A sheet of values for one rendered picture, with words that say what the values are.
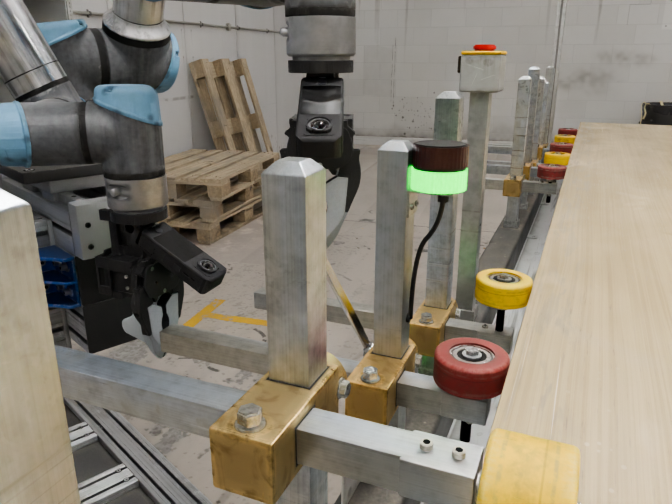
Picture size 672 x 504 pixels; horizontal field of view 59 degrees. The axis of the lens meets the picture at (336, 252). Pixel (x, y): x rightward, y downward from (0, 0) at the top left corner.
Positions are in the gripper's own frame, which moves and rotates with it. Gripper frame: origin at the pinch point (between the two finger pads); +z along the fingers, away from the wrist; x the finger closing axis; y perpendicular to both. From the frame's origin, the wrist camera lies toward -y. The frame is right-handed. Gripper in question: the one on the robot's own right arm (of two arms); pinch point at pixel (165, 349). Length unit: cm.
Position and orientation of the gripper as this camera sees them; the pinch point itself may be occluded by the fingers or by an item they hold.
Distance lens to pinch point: 86.3
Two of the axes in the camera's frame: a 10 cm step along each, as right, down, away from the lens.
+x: -3.9, 2.9, -8.7
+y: -9.2, -1.3, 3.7
